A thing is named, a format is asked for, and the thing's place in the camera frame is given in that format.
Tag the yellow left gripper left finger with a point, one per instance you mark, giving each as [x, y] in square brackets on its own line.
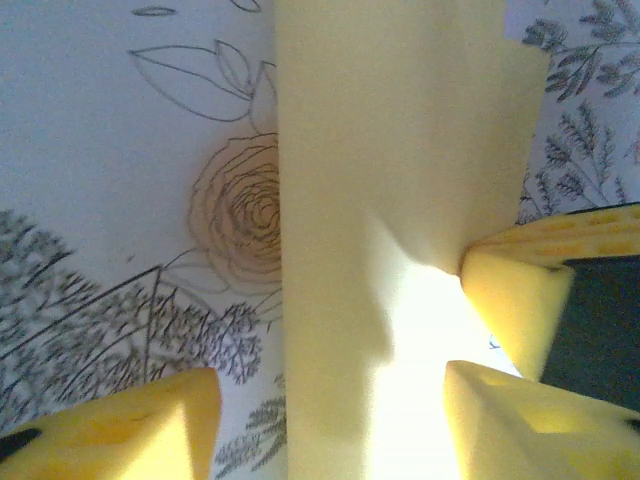
[125, 430]

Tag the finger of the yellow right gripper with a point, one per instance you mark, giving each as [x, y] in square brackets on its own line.
[515, 310]
[590, 235]

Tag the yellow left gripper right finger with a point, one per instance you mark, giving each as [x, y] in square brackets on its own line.
[525, 435]

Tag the floral table cover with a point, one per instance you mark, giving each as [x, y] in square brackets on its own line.
[100, 150]

